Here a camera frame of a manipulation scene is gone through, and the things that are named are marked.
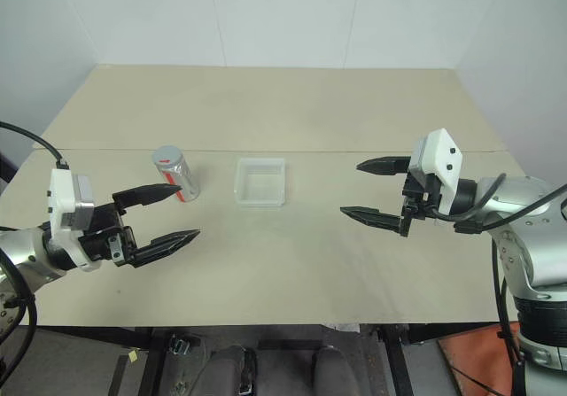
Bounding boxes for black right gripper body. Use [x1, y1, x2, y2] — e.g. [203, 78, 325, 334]
[400, 168, 445, 238]

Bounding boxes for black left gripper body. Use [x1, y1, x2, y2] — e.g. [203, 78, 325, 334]
[77, 199, 139, 268]

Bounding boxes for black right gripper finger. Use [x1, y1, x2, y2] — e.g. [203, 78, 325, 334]
[355, 155, 414, 178]
[339, 206, 411, 237]

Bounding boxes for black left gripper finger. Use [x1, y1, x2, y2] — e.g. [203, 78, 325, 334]
[112, 182, 183, 215]
[131, 229, 203, 269]

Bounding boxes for silver red can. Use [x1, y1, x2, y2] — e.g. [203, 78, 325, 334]
[151, 145, 201, 204]

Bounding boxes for silver foil-sealed container lid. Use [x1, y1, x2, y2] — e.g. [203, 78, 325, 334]
[151, 145, 185, 167]

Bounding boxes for clear square plastic container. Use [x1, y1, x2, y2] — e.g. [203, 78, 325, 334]
[233, 157, 287, 209]

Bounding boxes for small silver metal buckle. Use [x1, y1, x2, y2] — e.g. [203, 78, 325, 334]
[168, 334, 192, 356]

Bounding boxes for dark rounded shape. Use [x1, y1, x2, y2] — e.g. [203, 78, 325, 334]
[193, 344, 259, 396]
[308, 345, 356, 396]

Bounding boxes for orange floor mat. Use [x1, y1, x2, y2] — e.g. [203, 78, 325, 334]
[435, 320, 524, 396]

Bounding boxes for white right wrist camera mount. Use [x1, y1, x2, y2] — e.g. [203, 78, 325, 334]
[407, 127, 464, 216]

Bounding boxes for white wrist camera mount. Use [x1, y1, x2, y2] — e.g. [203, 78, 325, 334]
[45, 167, 101, 274]
[407, 127, 464, 216]

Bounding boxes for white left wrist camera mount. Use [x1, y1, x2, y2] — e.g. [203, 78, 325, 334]
[45, 167, 101, 274]

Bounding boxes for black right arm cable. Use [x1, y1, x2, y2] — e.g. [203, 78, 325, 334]
[427, 172, 567, 236]

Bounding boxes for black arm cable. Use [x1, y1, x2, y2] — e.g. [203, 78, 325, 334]
[427, 172, 567, 236]
[0, 120, 70, 172]

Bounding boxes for black robot body cable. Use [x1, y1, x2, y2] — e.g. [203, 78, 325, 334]
[0, 248, 38, 373]
[489, 239, 540, 396]

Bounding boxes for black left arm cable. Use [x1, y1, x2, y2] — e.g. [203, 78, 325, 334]
[0, 120, 70, 172]

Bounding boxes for black metal table frame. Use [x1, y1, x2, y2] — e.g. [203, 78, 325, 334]
[0, 322, 524, 396]

